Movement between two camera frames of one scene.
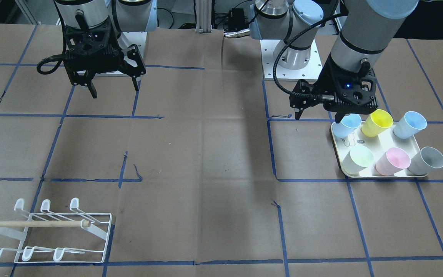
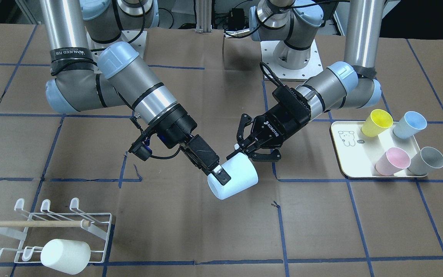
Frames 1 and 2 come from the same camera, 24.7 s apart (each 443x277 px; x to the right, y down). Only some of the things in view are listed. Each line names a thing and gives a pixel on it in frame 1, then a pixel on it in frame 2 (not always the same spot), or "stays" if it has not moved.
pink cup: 395,160 stays
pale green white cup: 358,158 → 71,257
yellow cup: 377,123 stays
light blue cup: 349,122 → 243,175
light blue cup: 411,123 stays
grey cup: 428,159 stays
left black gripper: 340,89 → 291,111
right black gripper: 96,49 → 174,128
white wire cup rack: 48,237 stays
